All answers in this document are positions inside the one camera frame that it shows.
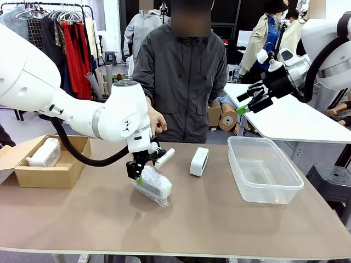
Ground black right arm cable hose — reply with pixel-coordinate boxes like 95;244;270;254
294;35;351;104

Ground open brown cardboard box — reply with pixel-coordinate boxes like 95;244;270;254
0;134;92;190

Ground bubble-wrapped white clock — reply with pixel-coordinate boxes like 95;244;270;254
131;164;173;208
25;137;62;168

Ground unwrapped white clock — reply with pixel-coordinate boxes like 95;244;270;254
189;147;210;177

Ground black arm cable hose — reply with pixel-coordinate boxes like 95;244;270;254
50;117;130;167
294;35;351;104

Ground white monitor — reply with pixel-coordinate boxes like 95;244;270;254
236;30;255;48

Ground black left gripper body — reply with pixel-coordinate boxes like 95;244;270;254
132;148;155;165

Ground small grey stool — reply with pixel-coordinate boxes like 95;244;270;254
104;50;117;67

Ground mannequin in cream jacket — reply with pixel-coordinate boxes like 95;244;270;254
279;18;308;56

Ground tall grey paper roll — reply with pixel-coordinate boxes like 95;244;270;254
106;64;115;86

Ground clear plastic container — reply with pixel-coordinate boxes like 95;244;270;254
227;136;305;205

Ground mannequin in beige coat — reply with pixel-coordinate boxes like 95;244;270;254
239;0;289;77

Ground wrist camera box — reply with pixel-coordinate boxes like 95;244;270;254
154;147;176;169
256;50;284;73

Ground cream hanging garment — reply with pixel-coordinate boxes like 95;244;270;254
84;18;103;65

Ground brown cardboard spool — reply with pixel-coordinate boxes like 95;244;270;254
219;102;239;132

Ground red hanging garments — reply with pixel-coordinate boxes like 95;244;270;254
61;21;93;101

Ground black plastic stool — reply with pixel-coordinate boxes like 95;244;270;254
305;163;351;218

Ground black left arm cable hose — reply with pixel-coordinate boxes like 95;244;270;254
50;117;130;167

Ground person's right hand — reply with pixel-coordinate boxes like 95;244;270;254
148;105;168;135

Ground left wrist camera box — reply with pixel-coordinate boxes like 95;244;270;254
154;147;176;169

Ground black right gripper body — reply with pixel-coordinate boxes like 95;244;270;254
262;65;293;99

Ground person in dark grey jacket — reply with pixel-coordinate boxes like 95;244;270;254
132;23;228;144

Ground black hanging garment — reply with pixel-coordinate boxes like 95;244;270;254
40;18;68;89

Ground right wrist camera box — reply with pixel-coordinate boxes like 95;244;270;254
256;50;284;73

